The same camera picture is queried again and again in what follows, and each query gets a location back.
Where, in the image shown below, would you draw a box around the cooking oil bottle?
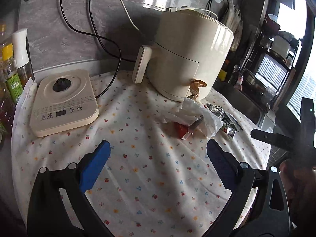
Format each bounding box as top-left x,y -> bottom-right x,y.
0,24 -> 24,134

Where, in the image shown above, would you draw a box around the white spray bottle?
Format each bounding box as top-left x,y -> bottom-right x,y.
12,28 -> 34,86

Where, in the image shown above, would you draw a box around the cream kettle base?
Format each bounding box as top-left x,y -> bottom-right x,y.
30,69 -> 99,137

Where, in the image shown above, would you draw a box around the white plastic wrapper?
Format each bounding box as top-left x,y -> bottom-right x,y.
161,98 -> 223,140

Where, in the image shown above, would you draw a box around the hanging cloth bags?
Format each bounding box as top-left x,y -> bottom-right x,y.
222,0 -> 243,52

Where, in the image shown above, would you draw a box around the small crumpled foil wrapper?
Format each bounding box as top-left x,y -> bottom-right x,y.
205,103 -> 244,139

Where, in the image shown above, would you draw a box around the black dish rack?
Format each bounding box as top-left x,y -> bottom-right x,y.
242,14 -> 299,112

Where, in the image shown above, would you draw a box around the stainless steel sink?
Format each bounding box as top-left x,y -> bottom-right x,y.
213,81 -> 264,127

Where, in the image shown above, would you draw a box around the red snack wrapper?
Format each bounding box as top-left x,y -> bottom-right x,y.
174,122 -> 193,140

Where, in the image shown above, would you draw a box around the yellow sponge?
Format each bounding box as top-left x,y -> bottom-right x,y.
218,70 -> 227,81

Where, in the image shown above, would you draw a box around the crumpled brown paper scrap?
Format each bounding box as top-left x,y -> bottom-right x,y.
188,79 -> 207,101

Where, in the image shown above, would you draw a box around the floral white tablecloth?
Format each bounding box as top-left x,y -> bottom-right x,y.
11,70 -> 272,237

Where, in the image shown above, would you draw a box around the person's right hand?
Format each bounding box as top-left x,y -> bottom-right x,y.
280,159 -> 315,226

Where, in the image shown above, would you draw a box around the cream air fryer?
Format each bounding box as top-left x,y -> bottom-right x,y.
132,7 -> 234,102

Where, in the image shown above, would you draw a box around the pink faucet attachment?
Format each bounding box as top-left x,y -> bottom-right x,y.
232,65 -> 243,91

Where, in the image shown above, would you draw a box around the white power cable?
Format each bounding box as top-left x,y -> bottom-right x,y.
111,0 -> 142,32

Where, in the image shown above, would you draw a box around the black power cable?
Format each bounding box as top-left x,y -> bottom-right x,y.
58,0 -> 137,100

